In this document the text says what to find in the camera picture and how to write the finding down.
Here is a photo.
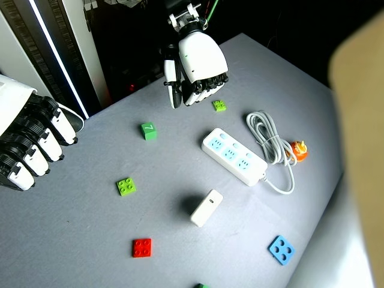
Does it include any white power strip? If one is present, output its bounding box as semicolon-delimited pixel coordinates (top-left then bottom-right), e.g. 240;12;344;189
200;127;269;187

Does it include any red studded brick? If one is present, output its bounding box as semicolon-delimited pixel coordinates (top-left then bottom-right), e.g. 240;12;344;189
131;238;152;259

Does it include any grey table cloth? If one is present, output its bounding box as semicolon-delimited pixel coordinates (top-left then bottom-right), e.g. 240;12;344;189
0;32;349;288

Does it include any small orange toy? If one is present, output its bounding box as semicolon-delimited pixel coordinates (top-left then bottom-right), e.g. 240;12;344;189
289;140;309;162

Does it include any green number seven cube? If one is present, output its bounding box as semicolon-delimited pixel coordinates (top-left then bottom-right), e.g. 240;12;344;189
140;122;158;141

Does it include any white charger block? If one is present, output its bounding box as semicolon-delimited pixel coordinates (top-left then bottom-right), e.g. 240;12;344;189
190;188;224;228

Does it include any white power strip cable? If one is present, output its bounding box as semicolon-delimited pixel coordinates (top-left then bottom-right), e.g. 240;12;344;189
245;110;298;195

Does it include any green cable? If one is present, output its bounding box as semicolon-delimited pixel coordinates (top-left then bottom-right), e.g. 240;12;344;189
205;0;220;24

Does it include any blurred beige object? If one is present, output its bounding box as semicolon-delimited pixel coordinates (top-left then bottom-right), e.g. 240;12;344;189
328;8;384;288

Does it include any blue four-hole foam block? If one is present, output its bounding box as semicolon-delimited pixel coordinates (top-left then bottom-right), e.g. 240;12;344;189
267;235;296;266

